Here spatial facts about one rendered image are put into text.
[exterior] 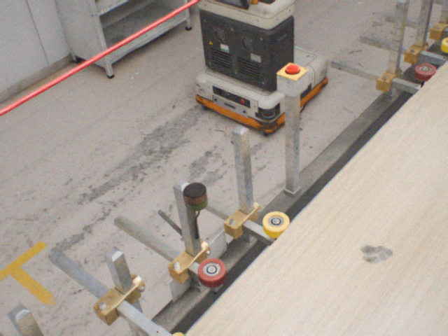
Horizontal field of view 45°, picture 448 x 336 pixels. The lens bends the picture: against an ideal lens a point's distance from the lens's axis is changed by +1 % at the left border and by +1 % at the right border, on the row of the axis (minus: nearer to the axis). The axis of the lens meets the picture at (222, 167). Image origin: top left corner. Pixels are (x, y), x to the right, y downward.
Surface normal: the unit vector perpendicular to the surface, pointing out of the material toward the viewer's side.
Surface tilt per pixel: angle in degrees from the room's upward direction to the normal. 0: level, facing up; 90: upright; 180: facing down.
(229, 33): 90
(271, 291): 0
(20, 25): 90
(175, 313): 0
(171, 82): 0
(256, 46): 90
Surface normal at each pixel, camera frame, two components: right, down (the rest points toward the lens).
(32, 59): 0.76, 0.38
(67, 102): -0.08, -0.74
